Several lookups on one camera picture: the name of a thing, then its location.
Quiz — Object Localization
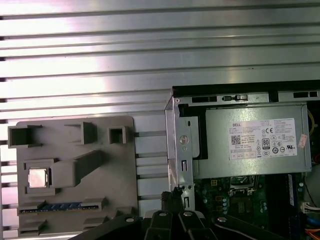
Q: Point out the grey power supply unit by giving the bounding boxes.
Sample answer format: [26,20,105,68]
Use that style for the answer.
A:
[192,103,313,180]

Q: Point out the metal socket cover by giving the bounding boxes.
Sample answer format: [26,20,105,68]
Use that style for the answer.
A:
[228,175,257,192]

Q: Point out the green motherboard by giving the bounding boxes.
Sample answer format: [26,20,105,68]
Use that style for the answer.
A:
[193,173,305,226]

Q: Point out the RAM stick with blue label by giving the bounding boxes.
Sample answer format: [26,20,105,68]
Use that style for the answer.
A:
[287,173,300,218]

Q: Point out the black PC case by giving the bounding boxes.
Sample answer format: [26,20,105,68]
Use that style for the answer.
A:
[163,79,320,240]

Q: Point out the orange wire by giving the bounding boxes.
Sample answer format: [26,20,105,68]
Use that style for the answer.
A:
[302,221,320,232]

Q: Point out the grey parts rack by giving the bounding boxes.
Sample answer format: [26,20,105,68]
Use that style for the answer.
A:
[7,115,140,238]

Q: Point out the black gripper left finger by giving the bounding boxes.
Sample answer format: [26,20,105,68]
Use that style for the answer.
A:
[74,210,177,240]

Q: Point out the silver CPU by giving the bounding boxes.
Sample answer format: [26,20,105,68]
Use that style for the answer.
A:
[28,167,52,188]

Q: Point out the RAM stick in rack slot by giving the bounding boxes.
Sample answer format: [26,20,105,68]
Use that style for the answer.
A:
[18,201,100,213]

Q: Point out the yellow wire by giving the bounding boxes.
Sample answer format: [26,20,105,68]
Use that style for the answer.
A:
[308,109,316,131]

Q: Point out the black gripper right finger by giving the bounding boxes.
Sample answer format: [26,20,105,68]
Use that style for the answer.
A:
[177,211,298,240]

